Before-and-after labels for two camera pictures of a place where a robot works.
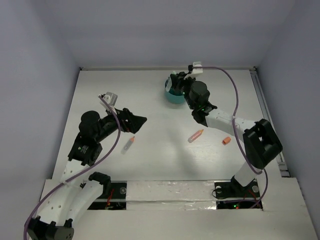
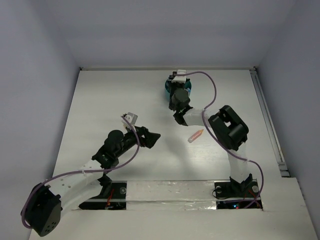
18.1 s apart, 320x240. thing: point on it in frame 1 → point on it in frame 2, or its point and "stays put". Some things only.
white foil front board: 170,195 stays put
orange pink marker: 195,136 stays put
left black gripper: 133,122 → 148,138
